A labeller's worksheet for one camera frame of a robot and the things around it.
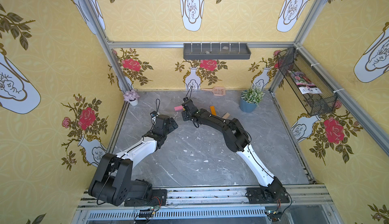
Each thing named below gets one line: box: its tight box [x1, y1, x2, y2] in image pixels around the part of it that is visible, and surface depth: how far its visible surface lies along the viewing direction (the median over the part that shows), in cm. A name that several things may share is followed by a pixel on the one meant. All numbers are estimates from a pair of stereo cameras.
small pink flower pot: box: [122, 88, 140, 106], surface depth 108 cm
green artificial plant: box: [241, 86, 266, 107], surface depth 100 cm
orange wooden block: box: [209, 105, 218, 117], surface depth 111 cm
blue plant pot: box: [239, 97, 258, 114], surface depth 103 cm
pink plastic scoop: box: [201, 86, 226, 96], surface depth 123 cm
